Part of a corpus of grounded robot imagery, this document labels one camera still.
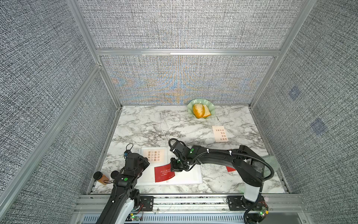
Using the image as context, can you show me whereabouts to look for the pink card four text rows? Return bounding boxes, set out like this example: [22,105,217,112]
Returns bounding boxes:
[148,149,167,164]

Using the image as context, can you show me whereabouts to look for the white photo album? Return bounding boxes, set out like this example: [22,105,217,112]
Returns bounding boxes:
[137,147,202,186]

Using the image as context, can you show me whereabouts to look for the green knitted cloth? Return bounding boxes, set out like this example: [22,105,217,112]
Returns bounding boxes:
[262,155,280,177]

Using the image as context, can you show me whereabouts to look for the brown cup black lid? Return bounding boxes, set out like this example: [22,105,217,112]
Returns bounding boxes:
[93,171,110,185]

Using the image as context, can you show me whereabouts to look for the pink card red characters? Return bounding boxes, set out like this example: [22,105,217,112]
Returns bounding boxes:
[212,126,228,142]

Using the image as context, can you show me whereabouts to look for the small bread slice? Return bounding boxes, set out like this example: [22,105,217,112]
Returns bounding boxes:
[203,105,212,118]

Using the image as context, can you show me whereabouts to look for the large red card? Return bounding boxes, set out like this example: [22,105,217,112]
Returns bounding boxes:
[154,163,175,183]

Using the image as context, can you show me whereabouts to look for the aluminium enclosure frame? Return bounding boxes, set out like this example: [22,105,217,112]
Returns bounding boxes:
[1,1,316,217]

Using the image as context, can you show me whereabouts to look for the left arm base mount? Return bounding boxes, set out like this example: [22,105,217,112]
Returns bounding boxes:
[130,189,154,213]

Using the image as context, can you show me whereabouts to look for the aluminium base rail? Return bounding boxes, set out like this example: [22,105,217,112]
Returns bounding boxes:
[70,194,314,224]

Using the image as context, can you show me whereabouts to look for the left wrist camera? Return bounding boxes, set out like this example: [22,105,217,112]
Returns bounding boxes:
[124,150,131,158]

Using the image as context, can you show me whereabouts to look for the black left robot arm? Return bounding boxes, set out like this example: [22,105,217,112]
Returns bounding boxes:
[97,153,150,224]

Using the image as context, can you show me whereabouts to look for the large orange bread roll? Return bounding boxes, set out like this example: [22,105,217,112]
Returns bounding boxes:
[193,103,204,119]

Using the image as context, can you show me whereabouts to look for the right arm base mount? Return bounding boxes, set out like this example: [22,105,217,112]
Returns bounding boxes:
[226,195,269,224]

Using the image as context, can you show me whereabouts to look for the small red card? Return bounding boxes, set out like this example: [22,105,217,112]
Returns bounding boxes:
[226,167,236,172]

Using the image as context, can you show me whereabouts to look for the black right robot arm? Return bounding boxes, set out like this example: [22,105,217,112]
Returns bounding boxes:
[169,141,275,203]

